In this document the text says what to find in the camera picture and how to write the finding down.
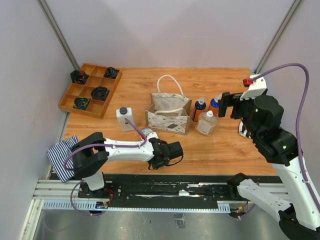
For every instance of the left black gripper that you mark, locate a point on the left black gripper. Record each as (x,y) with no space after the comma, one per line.
(156,166)

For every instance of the clear white cap bottle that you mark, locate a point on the clear white cap bottle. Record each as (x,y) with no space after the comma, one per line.
(206,123)

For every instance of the white bottle grey cap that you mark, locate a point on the white bottle grey cap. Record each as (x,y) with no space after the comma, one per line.
(123,114)

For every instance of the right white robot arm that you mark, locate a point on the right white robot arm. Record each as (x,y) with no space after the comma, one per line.
(298,217)

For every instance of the dark green rolled sock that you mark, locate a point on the dark green rolled sock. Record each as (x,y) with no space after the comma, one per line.
(111,73)

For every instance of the black white striped cloth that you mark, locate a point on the black white striped cloth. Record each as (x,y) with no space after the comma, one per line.
(243,131)

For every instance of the blue white striped cloth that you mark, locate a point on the blue white striped cloth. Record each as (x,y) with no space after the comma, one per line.
(58,154)

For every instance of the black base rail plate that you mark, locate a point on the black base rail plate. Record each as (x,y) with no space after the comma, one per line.
(158,185)

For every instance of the printed canvas tote bag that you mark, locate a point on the printed canvas tote bag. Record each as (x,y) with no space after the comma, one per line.
(169,112)

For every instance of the wooden compartment tray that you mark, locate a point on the wooden compartment tray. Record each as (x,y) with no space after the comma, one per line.
(91,90)

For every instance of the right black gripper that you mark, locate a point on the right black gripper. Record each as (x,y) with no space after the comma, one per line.
(229,99)

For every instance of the dark blue cap amber bottle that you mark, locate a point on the dark blue cap amber bottle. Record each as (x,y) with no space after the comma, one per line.
(199,107)

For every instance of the dark rolled sock centre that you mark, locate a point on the dark rolled sock centre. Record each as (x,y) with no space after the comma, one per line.
(100,93)

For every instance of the blue cap orange bottle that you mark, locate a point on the blue cap orange bottle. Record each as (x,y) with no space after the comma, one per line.
(214,105)

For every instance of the black orange rolled sock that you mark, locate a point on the black orange rolled sock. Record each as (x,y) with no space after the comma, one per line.
(79,77)

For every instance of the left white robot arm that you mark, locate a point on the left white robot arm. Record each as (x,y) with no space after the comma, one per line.
(90,154)

